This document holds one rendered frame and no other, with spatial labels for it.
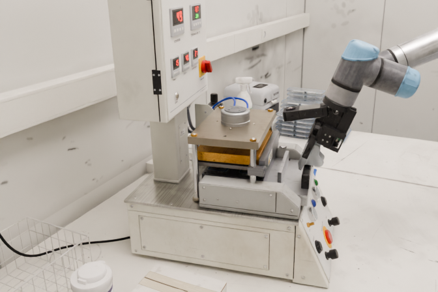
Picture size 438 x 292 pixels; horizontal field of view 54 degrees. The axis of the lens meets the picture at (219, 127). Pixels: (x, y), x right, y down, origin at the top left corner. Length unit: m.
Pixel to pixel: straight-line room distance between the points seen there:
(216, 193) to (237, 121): 0.20
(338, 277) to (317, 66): 2.60
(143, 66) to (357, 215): 0.84
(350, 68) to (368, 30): 2.45
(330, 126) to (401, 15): 2.41
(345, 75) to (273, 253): 0.47
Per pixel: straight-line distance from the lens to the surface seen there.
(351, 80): 1.06
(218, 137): 1.05
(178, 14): 1.08
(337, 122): 1.11
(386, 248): 1.34
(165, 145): 1.20
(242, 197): 1.06
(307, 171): 1.12
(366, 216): 1.48
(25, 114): 1.24
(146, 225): 1.19
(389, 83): 1.09
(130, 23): 1.03
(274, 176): 1.17
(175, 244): 1.19
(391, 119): 3.61
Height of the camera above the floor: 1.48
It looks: 19 degrees down
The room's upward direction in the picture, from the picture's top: 1 degrees counter-clockwise
